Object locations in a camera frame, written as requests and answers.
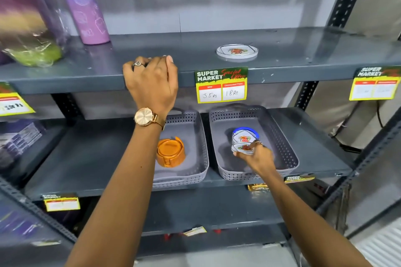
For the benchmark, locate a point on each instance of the purple printed bottle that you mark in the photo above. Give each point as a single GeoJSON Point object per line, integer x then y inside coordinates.
{"type": "Point", "coordinates": [84, 4]}

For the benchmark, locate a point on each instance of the blue wrapped packets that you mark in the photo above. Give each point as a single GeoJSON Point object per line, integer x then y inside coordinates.
{"type": "Point", "coordinates": [22, 223]}

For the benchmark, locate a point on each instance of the person's right hand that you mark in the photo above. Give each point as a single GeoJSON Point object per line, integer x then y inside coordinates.
{"type": "Point", "coordinates": [261, 160]}

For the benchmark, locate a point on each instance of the green and purple plastic packet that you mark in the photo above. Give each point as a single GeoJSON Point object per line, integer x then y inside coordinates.
{"type": "Point", "coordinates": [28, 26]}

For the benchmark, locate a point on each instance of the dark printed packet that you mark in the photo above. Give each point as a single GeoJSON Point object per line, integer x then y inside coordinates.
{"type": "Point", "coordinates": [20, 138]}

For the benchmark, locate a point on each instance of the person's left forearm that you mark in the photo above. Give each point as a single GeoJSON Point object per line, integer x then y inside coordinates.
{"type": "Point", "coordinates": [125, 188]}

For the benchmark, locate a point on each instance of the person's left middle finger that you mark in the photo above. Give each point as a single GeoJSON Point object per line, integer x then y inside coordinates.
{"type": "Point", "coordinates": [154, 61]}

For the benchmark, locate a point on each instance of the orange coaster set with holder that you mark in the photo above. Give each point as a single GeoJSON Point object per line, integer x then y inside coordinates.
{"type": "Point", "coordinates": [170, 152]}

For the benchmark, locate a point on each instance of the person's left hand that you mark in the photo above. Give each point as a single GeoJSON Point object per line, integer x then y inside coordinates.
{"type": "Point", "coordinates": [153, 85]}

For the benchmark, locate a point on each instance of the grey perforated plastic basket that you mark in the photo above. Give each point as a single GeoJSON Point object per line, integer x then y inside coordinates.
{"type": "Point", "coordinates": [282, 151]}
{"type": "Point", "coordinates": [195, 138]}

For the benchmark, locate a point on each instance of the white ribbed panel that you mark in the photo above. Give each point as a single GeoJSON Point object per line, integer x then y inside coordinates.
{"type": "Point", "coordinates": [382, 245]}

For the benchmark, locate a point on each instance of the white coaster with red print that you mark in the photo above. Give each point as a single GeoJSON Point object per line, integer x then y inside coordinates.
{"type": "Point", "coordinates": [244, 137]}
{"type": "Point", "coordinates": [241, 147]}
{"type": "Point", "coordinates": [237, 51]}

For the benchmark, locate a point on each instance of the yellow green price tag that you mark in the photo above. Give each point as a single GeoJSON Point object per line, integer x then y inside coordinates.
{"type": "Point", "coordinates": [221, 85]}
{"type": "Point", "coordinates": [12, 102]}
{"type": "Point", "coordinates": [374, 83]}

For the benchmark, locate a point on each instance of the gold foil packet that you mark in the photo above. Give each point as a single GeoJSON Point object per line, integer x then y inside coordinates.
{"type": "Point", "coordinates": [257, 187]}

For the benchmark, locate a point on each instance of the person's left little finger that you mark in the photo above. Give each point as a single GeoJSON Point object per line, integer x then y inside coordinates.
{"type": "Point", "coordinates": [127, 68]}

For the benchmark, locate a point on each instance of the person's right forearm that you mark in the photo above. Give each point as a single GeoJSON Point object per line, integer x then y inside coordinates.
{"type": "Point", "coordinates": [310, 223]}

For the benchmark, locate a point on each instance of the blue coaster holder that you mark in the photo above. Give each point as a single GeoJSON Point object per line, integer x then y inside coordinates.
{"type": "Point", "coordinates": [246, 129]}

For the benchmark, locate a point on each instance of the person's right thumb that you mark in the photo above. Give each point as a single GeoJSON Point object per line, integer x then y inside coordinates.
{"type": "Point", "coordinates": [242, 154]}

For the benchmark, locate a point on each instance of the small yellow price tag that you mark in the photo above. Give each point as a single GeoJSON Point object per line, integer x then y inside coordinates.
{"type": "Point", "coordinates": [299, 179]}
{"type": "Point", "coordinates": [195, 231]}
{"type": "Point", "coordinates": [61, 203]}

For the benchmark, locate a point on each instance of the dark grey metal shelf rack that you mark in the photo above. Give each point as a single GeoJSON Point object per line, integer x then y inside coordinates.
{"type": "Point", "coordinates": [297, 54]}

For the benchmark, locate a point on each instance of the rose gold wristwatch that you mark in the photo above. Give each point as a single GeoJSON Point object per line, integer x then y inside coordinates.
{"type": "Point", "coordinates": [144, 117]}

